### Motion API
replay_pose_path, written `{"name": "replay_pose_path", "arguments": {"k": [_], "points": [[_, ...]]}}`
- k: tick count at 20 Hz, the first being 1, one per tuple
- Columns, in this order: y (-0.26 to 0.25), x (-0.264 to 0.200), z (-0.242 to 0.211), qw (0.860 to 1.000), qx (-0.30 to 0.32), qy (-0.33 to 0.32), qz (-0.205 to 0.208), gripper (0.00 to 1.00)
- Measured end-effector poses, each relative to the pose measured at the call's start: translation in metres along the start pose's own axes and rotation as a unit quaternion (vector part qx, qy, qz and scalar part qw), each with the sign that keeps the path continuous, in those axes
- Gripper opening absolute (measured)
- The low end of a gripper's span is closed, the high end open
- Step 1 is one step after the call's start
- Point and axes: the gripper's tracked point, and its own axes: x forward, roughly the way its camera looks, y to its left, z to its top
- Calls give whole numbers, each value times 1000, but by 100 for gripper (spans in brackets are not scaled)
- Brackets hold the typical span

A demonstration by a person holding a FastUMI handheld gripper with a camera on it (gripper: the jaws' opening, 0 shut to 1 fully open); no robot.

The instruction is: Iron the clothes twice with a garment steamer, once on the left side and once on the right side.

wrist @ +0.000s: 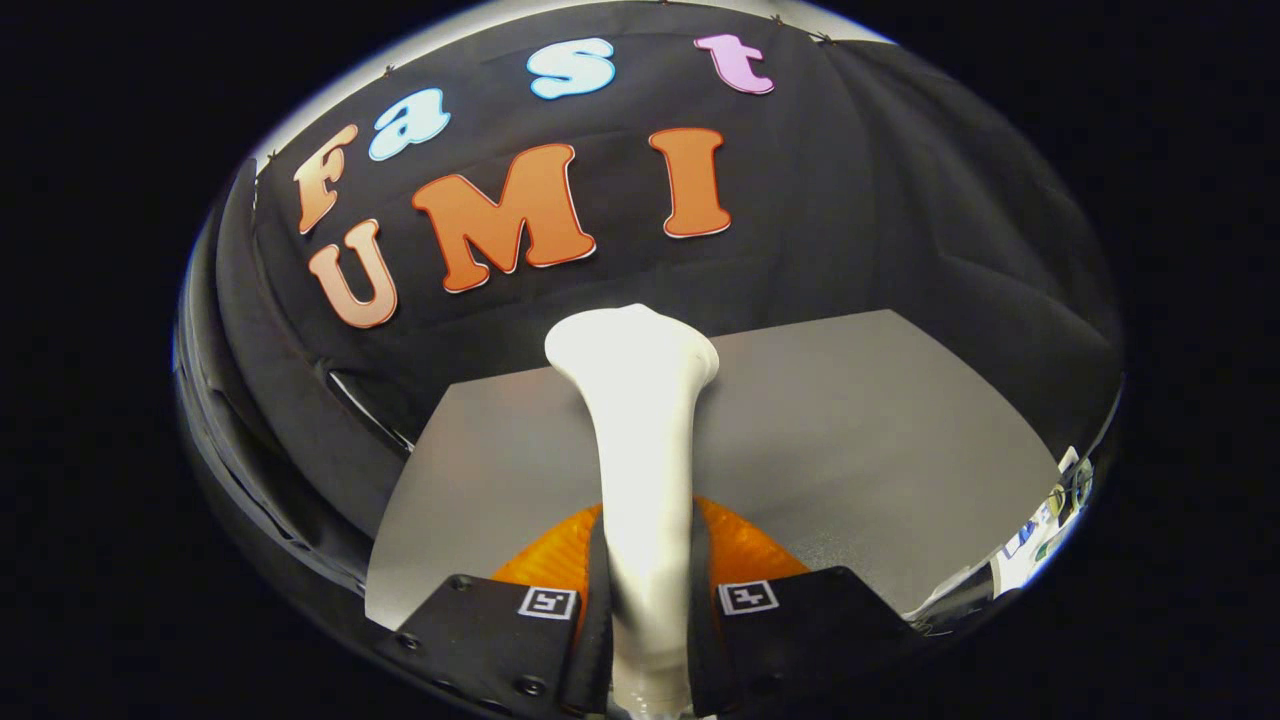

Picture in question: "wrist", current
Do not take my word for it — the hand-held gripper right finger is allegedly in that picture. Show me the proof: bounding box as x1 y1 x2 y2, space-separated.
688 497 926 717

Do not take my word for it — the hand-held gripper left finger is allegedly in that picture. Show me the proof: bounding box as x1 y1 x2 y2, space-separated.
375 503 613 716

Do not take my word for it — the white side desk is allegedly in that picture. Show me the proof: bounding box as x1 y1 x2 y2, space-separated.
990 447 1098 598

